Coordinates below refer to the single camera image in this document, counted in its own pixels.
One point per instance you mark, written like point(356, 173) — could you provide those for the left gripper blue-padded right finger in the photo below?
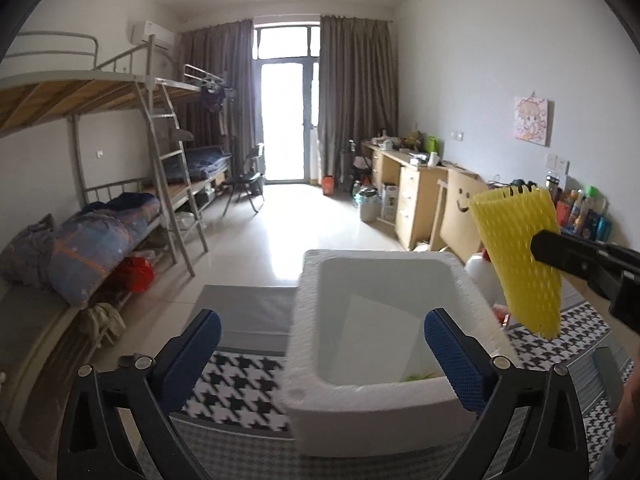
point(551, 443)

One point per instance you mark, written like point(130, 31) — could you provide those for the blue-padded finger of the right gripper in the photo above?
point(568, 253)

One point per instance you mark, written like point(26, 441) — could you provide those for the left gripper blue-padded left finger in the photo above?
point(93, 441)

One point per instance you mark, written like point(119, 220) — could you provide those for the yellow foam net sleeve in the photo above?
point(507, 219)

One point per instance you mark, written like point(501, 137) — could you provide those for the person's right hand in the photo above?
point(627, 414)

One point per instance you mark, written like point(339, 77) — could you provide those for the teal cup on desk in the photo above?
point(604, 229)

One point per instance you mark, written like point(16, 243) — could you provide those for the dark smartphone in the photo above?
point(609, 376)

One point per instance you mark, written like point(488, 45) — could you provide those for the white pump bottle red cap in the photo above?
point(483, 274)

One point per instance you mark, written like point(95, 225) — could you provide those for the houndstooth table cloth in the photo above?
point(236, 425)

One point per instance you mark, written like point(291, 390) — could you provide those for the wooden smiley face chair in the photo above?
point(454, 228)

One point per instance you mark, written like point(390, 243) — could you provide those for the red bag under bed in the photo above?
point(134, 274)

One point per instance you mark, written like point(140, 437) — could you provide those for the metal bunk bed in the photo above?
point(78, 128)

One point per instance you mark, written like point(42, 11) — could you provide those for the white styrofoam box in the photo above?
point(359, 378)

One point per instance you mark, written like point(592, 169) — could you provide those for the blue plaid bedding bundle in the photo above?
point(75, 257)

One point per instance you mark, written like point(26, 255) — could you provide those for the wooden desk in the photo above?
point(411, 195)

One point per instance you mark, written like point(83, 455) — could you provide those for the white bucket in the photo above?
point(368, 204)

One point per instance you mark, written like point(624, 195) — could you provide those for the black folding chair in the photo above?
point(249, 182)

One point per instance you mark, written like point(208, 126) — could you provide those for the brown right curtain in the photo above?
point(358, 87)

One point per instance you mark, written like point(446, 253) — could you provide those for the brown curtain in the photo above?
point(219, 59)
point(358, 87)

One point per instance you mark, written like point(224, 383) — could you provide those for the glass balcony door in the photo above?
point(286, 65)

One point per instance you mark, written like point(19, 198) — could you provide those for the brown left curtain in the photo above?
point(219, 59)

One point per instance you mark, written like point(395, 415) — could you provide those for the white air conditioner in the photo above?
point(142, 32)

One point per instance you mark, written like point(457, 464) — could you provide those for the pink cartoon wall picture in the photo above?
point(531, 120)

